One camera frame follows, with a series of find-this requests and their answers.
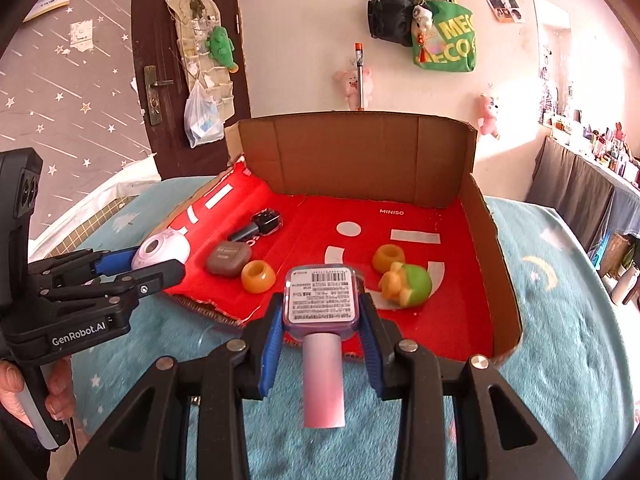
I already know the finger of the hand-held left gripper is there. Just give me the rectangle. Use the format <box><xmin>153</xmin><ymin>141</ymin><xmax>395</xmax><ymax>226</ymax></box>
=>
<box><xmin>37</xmin><ymin>258</ymin><xmax>187</xmax><ymax>307</ymax></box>
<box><xmin>27</xmin><ymin>249</ymin><xmax>143</xmax><ymax>288</ymax></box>

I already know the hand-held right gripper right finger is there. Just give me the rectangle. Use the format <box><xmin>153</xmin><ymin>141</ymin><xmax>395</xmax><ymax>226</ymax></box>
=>
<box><xmin>357</xmin><ymin>294</ymin><xmax>558</xmax><ymax>480</ymax></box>

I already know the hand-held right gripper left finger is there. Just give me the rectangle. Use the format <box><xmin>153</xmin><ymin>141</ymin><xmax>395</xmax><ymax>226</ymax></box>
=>
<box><xmin>75</xmin><ymin>294</ymin><xmax>288</xmax><ymax>480</ymax></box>

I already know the white round device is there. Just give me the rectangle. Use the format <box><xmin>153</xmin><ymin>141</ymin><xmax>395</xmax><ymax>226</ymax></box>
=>
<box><xmin>131</xmin><ymin>230</ymin><xmax>192</xmax><ymax>272</ymax></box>

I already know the pink handheld device purple head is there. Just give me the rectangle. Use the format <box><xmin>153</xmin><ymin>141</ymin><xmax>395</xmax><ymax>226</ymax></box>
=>
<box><xmin>282</xmin><ymin>264</ymin><xmax>364</xmax><ymax>429</ymax></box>

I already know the grey earbuds case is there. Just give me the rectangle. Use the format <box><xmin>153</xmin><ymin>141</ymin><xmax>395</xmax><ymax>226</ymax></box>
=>
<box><xmin>206</xmin><ymin>241</ymin><xmax>252</xmax><ymax>277</ymax></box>

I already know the green capped toy figure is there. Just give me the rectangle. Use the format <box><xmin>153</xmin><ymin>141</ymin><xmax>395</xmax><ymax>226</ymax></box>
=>
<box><xmin>377</xmin><ymin>261</ymin><xmax>433</xmax><ymax>307</ymax></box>

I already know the red cardboard box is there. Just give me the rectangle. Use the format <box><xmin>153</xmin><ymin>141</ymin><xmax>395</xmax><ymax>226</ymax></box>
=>
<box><xmin>162</xmin><ymin>111</ymin><xmax>523</xmax><ymax>366</ymax></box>

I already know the person's left hand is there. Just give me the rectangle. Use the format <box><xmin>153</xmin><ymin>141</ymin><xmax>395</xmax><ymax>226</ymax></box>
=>
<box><xmin>0</xmin><ymin>357</ymin><xmax>76</xmax><ymax>423</ymax></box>

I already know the white grid bed sheet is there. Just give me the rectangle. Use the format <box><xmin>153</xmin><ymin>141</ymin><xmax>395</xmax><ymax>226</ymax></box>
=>
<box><xmin>27</xmin><ymin>155</ymin><xmax>161</xmax><ymax>256</ymax></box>

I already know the orange rubber cup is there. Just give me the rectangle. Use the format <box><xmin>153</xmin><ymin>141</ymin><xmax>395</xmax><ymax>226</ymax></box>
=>
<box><xmin>371</xmin><ymin>245</ymin><xmax>406</xmax><ymax>275</ymax></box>

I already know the white plastic bag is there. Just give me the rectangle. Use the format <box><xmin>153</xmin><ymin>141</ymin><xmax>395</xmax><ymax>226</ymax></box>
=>
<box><xmin>184</xmin><ymin>80</ymin><xmax>226</xmax><ymax>148</ymax></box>

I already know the teal printed blanket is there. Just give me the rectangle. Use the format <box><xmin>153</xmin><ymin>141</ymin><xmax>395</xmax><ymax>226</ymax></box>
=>
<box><xmin>30</xmin><ymin>175</ymin><xmax>636</xmax><ymax>480</ymax></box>

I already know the torn white paper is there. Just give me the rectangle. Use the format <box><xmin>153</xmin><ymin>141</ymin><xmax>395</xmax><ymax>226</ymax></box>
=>
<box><xmin>70</xmin><ymin>21</ymin><xmax>95</xmax><ymax>53</ymax></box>

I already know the green plush toy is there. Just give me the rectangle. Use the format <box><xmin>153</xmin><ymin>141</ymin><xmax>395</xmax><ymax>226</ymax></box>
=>
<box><xmin>206</xmin><ymin>26</ymin><xmax>240</xmax><ymax>72</ymax></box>

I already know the brown wooden door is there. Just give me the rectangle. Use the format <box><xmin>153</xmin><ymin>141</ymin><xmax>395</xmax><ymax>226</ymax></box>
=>
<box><xmin>131</xmin><ymin>0</ymin><xmax>251</xmax><ymax>178</ymax></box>

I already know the beige hanging organiser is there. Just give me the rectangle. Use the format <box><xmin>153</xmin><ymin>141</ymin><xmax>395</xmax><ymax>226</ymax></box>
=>
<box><xmin>166</xmin><ymin>0</ymin><xmax>246</xmax><ymax>121</ymax></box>

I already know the dark cloth cover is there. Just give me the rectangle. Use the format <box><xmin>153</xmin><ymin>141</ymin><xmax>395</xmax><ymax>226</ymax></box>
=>
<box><xmin>525</xmin><ymin>136</ymin><xmax>640</xmax><ymax>271</ymax></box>

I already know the pink pig plush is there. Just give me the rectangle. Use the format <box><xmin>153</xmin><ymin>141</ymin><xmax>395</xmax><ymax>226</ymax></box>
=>
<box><xmin>334</xmin><ymin>66</ymin><xmax>375</xmax><ymax>110</ymax></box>

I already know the orange capped stick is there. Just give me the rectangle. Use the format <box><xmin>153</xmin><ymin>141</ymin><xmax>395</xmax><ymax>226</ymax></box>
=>
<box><xmin>354</xmin><ymin>42</ymin><xmax>365</xmax><ymax>112</ymax></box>

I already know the row of shelf clutter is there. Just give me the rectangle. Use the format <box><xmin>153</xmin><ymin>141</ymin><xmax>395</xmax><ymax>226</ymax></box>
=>
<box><xmin>542</xmin><ymin>107</ymin><xmax>640</xmax><ymax>183</ymax></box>

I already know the green tote bag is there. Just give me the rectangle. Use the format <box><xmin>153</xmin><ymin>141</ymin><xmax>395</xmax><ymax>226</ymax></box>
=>
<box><xmin>411</xmin><ymin>1</ymin><xmax>477</xmax><ymax>73</ymax></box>

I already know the black backpack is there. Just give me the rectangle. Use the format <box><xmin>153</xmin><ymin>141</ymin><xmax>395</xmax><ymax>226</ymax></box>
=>
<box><xmin>367</xmin><ymin>0</ymin><xmax>416</xmax><ymax>47</ymax></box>

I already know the orange rubber ring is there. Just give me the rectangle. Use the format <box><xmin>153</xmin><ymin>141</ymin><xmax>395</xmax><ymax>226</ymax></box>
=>
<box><xmin>241</xmin><ymin>260</ymin><xmax>276</xmax><ymax>293</ymax></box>

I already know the metal door handle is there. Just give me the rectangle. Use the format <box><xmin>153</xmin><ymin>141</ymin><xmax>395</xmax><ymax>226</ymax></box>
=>
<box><xmin>144</xmin><ymin>65</ymin><xmax>176</xmax><ymax>126</ymax></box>

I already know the pink plush wall toy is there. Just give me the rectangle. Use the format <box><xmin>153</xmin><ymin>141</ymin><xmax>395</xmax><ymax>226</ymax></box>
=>
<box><xmin>476</xmin><ymin>92</ymin><xmax>501</xmax><ymax>140</ymax></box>

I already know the plush keychain with tassel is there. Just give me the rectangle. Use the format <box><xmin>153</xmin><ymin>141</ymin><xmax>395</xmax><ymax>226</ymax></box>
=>
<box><xmin>412</xmin><ymin>2</ymin><xmax>435</xmax><ymax>61</ymax></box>

